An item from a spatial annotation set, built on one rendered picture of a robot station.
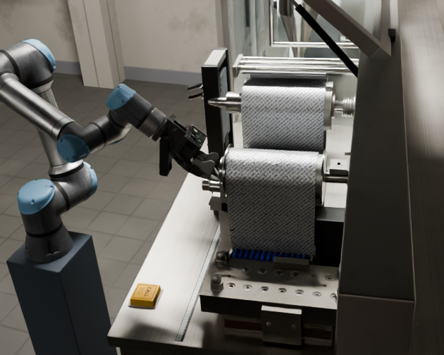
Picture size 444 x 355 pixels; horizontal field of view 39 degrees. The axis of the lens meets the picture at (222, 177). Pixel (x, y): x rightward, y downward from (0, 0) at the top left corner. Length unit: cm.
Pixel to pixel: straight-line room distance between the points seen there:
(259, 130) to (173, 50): 362
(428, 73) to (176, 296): 94
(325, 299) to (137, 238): 211
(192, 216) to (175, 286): 35
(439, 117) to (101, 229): 252
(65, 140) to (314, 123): 68
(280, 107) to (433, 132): 48
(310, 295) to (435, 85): 64
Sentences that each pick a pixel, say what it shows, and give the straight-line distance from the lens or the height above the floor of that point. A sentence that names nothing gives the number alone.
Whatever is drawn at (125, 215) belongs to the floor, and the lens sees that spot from 380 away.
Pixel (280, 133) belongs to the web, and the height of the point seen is 128.
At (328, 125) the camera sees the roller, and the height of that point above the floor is 130.
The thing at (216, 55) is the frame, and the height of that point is 144.
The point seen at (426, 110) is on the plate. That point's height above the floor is 144.
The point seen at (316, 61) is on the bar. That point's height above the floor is 145.
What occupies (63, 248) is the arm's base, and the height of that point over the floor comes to 93.
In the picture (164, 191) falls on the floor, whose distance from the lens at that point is 396.
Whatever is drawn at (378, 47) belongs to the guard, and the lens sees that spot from 128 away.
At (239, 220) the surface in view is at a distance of 170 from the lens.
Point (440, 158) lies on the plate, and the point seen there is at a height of 144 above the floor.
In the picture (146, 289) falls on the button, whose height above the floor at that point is 92.
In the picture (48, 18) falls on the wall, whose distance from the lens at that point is 594.
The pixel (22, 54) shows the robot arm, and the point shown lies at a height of 152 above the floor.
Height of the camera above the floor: 212
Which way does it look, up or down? 32 degrees down
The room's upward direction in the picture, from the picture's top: 4 degrees counter-clockwise
